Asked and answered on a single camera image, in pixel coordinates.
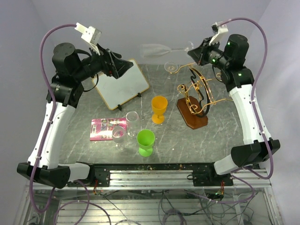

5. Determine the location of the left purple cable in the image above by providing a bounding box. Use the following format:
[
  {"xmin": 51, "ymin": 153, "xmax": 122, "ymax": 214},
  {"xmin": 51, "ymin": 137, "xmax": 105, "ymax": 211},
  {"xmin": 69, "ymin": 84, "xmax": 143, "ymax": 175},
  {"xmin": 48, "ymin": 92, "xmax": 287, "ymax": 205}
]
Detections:
[{"xmin": 29, "ymin": 22, "xmax": 111, "ymax": 225}]

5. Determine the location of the clear front wine glass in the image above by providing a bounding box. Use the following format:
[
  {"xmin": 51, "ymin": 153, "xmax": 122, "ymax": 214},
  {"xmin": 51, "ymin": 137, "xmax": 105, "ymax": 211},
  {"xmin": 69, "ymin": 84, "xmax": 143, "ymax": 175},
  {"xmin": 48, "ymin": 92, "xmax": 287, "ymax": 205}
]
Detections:
[{"xmin": 112, "ymin": 126, "xmax": 128, "ymax": 152}]

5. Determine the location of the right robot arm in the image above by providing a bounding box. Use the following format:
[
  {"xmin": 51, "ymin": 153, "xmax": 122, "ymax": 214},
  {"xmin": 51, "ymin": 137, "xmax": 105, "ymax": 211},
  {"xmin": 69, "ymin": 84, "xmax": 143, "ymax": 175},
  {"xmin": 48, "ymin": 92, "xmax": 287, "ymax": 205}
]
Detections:
[{"xmin": 188, "ymin": 34, "xmax": 280, "ymax": 186}]

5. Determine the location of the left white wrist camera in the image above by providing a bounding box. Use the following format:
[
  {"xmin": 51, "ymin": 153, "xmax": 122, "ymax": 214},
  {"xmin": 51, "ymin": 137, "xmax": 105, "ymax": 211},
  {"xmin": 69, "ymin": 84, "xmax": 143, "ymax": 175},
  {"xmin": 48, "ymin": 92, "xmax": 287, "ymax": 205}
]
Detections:
[{"xmin": 75, "ymin": 22, "xmax": 101, "ymax": 55}]

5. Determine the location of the orange plastic goblet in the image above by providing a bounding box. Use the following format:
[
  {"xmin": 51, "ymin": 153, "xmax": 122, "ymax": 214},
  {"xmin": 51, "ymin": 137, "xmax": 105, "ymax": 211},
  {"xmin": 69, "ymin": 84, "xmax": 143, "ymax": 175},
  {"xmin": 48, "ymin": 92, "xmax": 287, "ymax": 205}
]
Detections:
[{"xmin": 151, "ymin": 96, "xmax": 168, "ymax": 124}]

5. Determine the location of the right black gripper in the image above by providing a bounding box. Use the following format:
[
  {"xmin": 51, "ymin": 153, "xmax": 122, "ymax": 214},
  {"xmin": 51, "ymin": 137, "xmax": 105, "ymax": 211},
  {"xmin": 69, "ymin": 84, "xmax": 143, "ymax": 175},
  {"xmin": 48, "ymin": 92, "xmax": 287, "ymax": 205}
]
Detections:
[{"xmin": 188, "ymin": 37, "xmax": 230, "ymax": 71}]

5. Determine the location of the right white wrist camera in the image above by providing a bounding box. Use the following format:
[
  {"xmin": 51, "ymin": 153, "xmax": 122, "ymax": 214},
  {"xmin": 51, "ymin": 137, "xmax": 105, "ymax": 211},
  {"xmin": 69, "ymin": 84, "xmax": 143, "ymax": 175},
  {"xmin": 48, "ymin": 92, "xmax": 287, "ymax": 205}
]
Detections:
[{"xmin": 209, "ymin": 22, "xmax": 229, "ymax": 45}]

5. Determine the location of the purple cable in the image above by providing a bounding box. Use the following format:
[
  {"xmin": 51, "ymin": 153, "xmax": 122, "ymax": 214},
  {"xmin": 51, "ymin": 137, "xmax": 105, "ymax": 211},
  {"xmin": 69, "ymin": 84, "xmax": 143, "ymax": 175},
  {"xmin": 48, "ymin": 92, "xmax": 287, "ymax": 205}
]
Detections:
[
  {"xmin": 29, "ymin": 22, "xmax": 111, "ymax": 225},
  {"xmin": 185, "ymin": 17, "xmax": 275, "ymax": 204}
]

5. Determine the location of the clear small wine glass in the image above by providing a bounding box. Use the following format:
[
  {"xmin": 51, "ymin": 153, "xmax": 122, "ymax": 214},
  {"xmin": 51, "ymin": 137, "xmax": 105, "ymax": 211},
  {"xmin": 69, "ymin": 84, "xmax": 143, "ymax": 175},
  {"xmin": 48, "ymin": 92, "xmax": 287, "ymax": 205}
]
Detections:
[{"xmin": 139, "ymin": 41, "xmax": 194, "ymax": 58}]

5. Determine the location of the clear middle wine glass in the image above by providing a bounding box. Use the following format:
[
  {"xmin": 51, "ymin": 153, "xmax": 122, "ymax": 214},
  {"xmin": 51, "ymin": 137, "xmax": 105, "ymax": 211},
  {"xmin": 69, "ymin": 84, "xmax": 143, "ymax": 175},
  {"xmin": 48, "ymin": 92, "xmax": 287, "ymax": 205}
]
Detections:
[{"xmin": 126, "ymin": 111, "xmax": 140, "ymax": 138}]

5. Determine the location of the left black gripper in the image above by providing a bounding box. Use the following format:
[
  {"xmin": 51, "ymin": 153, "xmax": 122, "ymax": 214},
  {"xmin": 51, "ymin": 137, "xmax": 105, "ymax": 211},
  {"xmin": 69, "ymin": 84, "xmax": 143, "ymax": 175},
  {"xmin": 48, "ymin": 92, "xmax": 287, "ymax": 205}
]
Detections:
[{"xmin": 74, "ymin": 42, "xmax": 134, "ymax": 82}]

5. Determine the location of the yellow framed whiteboard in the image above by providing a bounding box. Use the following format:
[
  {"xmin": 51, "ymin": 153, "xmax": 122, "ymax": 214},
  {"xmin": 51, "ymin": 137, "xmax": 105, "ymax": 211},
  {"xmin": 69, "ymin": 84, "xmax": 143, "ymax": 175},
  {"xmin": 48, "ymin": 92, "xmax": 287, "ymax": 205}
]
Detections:
[{"xmin": 92, "ymin": 59, "xmax": 150, "ymax": 110}]

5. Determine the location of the gold wine glass rack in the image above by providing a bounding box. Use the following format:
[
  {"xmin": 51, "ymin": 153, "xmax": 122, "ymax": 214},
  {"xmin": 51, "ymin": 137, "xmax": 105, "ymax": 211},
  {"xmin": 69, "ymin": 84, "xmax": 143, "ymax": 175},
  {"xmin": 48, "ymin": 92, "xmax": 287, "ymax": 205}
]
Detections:
[{"xmin": 177, "ymin": 63, "xmax": 232, "ymax": 130}]

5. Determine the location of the aluminium mounting rail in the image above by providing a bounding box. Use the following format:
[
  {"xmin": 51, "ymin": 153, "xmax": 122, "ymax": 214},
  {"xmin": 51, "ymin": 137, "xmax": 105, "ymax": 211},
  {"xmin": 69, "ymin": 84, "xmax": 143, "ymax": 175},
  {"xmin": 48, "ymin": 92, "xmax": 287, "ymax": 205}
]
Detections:
[{"xmin": 17, "ymin": 162, "xmax": 271, "ymax": 189}]

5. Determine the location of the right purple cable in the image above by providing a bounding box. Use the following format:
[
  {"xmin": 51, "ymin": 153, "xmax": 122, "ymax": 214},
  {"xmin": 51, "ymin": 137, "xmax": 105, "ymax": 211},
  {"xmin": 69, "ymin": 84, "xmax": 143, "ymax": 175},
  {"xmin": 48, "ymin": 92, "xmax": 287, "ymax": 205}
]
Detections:
[{"xmin": 185, "ymin": 17, "xmax": 275, "ymax": 204}]

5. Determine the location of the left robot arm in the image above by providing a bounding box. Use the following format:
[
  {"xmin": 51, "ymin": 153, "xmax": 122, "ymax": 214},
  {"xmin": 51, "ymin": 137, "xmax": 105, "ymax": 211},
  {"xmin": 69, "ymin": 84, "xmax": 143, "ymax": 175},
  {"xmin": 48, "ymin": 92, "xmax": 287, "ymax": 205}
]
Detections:
[{"xmin": 17, "ymin": 43, "xmax": 134, "ymax": 189}]

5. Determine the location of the pink booklet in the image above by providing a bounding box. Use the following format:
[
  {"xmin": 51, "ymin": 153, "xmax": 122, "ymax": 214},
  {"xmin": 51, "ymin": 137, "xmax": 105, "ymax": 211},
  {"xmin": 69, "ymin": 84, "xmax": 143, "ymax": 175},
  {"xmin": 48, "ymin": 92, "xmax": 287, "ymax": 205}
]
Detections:
[{"xmin": 90, "ymin": 118, "xmax": 127, "ymax": 141}]

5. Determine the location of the green plastic goblet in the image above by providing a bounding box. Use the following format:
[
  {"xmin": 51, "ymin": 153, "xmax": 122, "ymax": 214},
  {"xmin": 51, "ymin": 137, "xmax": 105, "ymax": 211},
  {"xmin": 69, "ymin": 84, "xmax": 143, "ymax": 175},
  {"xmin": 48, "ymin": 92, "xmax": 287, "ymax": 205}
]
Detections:
[{"xmin": 136, "ymin": 129, "xmax": 156, "ymax": 157}]

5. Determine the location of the clear tall wine glass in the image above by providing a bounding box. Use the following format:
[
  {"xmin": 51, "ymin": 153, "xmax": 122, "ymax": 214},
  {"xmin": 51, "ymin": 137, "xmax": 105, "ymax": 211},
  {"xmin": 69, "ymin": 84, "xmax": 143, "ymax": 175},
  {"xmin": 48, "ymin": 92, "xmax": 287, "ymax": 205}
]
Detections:
[{"xmin": 164, "ymin": 62, "xmax": 179, "ymax": 80}]

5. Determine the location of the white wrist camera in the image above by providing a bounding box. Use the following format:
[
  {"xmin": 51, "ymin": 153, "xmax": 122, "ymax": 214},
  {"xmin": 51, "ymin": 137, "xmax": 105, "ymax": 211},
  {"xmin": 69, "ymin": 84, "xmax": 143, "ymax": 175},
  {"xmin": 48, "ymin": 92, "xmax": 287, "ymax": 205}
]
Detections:
[
  {"xmin": 209, "ymin": 22, "xmax": 229, "ymax": 45},
  {"xmin": 75, "ymin": 22, "xmax": 101, "ymax": 55}
]

